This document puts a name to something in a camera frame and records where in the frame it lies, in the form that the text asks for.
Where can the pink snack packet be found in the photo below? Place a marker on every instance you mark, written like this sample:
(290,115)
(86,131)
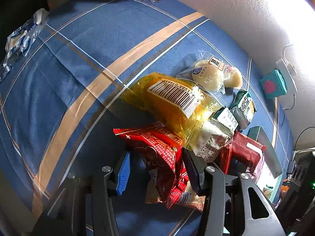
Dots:
(258,170)

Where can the white power strip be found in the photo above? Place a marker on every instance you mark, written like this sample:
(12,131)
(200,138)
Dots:
(288,72)

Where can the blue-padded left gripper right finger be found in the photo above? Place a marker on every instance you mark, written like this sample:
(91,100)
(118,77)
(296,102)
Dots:
(232,203)

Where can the wrapped white mooncake pastry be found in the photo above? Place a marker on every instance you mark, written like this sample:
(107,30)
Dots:
(207,72)

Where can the green white cracker packet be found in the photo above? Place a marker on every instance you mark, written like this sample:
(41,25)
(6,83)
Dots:
(243,108)

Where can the white brown snack packet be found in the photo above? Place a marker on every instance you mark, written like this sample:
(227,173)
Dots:
(206,141)

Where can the teal box with pink hearts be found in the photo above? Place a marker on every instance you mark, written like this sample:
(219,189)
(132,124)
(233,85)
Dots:
(273,84)

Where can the black power adapter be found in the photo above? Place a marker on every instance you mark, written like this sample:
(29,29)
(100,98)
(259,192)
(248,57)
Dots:
(291,167)

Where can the blue white plastic wrapper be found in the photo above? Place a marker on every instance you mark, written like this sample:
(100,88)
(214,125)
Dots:
(21,40)

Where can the yellow jelly cup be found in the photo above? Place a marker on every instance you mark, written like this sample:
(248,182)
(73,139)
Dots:
(233,78)

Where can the blue plaid tablecloth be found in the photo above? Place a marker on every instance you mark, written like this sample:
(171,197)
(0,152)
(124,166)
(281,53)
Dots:
(60,102)

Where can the yellow transparent snack bag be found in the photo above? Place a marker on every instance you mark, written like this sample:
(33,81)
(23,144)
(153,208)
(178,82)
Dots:
(178,104)

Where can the dark red snack packet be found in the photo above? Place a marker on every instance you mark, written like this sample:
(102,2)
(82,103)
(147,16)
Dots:
(243,149)

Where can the white teal storage box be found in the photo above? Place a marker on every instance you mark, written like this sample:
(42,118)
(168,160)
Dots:
(270,178)

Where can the green biscuit packet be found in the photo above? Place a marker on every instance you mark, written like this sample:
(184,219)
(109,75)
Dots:
(225,117)

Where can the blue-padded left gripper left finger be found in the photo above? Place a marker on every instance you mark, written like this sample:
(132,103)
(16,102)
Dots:
(65,212)

